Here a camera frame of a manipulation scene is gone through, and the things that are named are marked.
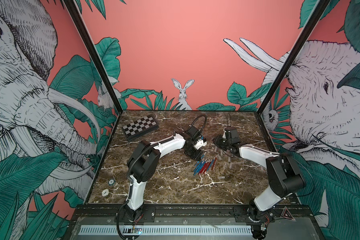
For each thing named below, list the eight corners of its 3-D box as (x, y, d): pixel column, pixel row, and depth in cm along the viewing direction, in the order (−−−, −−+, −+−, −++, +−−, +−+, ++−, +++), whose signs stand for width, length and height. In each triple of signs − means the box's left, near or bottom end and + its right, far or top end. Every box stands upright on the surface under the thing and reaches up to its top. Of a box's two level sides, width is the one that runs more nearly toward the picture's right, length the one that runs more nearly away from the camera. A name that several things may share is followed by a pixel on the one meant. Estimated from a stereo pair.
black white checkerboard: (128, 142, 104) (127, 138, 100) (123, 130, 111) (121, 126, 107) (159, 128, 112) (158, 124, 109) (152, 117, 119) (151, 113, 116)
